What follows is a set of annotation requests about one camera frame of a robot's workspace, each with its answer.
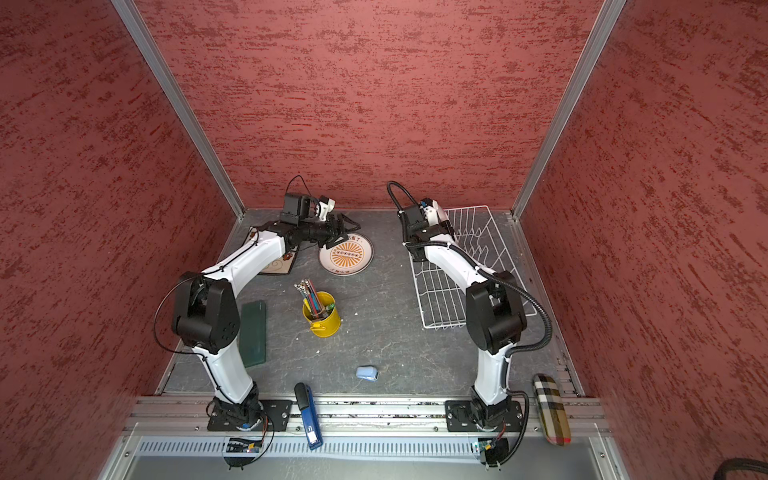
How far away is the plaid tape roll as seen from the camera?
71 centimetres

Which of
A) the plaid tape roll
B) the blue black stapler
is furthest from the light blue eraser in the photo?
the plaid tape roll

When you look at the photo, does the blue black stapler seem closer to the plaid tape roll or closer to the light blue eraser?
the light blue eraser
